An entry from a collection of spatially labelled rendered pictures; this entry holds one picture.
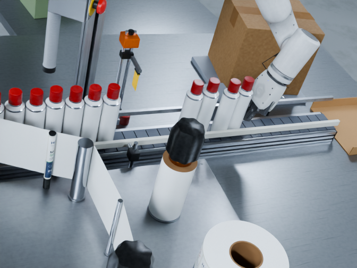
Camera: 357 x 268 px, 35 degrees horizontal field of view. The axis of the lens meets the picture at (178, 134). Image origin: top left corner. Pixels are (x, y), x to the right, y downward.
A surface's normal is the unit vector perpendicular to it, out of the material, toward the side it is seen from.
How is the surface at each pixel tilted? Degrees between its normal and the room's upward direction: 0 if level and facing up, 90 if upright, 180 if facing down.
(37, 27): 0
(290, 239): 0
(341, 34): 0
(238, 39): 90
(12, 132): 90
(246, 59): 90
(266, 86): 69
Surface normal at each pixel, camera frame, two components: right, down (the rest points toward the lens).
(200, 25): 0.22, -0.75
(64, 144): -0.05, 0.63
